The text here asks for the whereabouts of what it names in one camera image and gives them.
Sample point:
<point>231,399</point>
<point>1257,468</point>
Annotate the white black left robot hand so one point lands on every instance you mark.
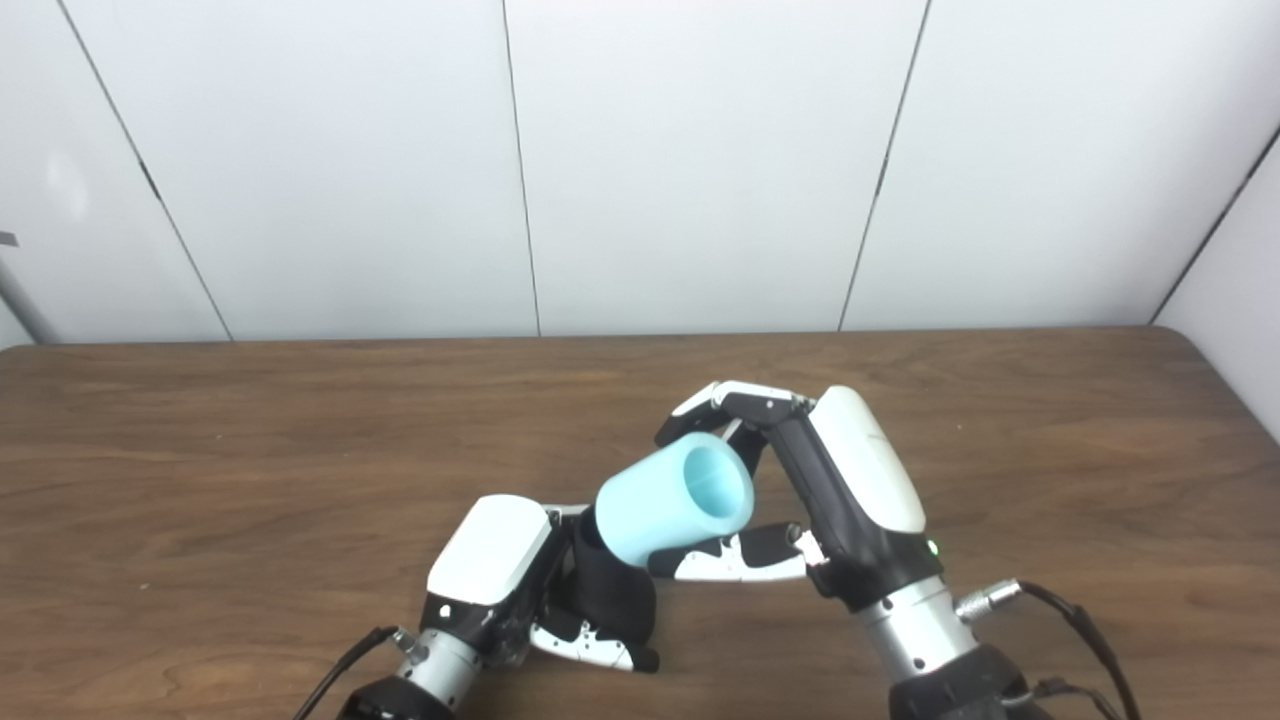
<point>490,550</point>

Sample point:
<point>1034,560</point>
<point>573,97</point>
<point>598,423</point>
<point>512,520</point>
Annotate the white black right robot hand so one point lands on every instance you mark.
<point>865,470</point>

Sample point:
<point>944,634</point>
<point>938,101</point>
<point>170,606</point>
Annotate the black funnel-shaped nozzle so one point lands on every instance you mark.
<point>612,595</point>

